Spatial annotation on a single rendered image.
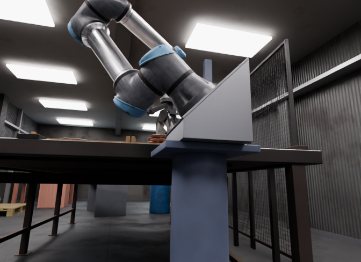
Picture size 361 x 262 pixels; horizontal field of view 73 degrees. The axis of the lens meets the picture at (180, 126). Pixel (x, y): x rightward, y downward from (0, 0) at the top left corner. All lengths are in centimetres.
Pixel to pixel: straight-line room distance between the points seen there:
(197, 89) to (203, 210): 35
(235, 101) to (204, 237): 37
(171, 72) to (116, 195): 537
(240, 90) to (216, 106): 9
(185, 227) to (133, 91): 44
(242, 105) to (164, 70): 27
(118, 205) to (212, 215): 540
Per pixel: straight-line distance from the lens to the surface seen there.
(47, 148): 104
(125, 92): 83
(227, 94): 66
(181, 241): 73
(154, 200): 641
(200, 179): 69
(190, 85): 76
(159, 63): 79
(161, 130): 132
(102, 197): 597
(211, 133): 62
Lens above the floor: 76
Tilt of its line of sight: 13 degrees up
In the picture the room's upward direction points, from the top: 1 degrees clockwise
